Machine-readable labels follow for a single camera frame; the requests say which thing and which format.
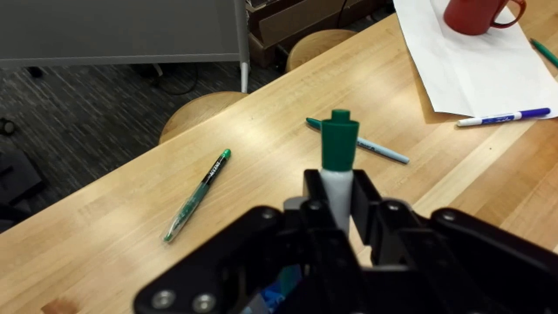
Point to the blue and white pen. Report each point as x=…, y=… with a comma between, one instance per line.
x=506, y=117

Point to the white paper sheets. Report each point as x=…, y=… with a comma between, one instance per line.
x=476, y=70

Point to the clear green black pen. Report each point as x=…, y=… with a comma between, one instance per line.
x=197, y=197

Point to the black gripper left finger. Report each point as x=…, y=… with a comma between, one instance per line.
x=316, y=214

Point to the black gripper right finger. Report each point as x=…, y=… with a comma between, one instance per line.
x=377, y=227

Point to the dark red mug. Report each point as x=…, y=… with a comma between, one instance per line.
x=472, y=14

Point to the round wooden stool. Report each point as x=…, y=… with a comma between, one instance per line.
x=197, y=113
x=319, y=45

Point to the grey rolling panel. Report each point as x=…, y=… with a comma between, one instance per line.
x=115, y=28

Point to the white marker green cap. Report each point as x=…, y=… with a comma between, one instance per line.
x=340, y=141

